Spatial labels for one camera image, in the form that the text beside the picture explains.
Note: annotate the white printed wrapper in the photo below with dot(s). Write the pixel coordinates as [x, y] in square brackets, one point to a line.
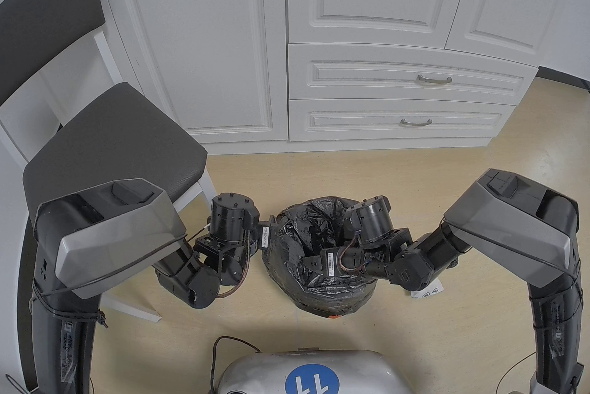
[431, 290]

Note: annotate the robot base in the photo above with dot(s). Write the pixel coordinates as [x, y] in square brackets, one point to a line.
[276, 373]

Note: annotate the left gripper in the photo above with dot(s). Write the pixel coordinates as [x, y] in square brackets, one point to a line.
[258, 240]

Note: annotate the white chair grey cushions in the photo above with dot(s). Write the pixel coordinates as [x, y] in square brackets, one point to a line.
[115, 129]

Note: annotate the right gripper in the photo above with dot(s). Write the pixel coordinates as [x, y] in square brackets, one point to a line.
[355, 263]

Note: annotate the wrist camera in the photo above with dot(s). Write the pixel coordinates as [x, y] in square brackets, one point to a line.
[354, 219]
[252, 216]

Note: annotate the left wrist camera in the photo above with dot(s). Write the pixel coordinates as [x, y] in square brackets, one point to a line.
[252, 216]

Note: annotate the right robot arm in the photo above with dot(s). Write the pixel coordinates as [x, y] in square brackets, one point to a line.
[507, 221]

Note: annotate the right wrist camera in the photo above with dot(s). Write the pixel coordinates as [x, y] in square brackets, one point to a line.
[354, 219]

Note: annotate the black plastic bag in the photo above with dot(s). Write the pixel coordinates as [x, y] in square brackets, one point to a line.
[285, 263]

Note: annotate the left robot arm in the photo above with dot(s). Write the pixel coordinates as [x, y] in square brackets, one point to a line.
[110, 240]

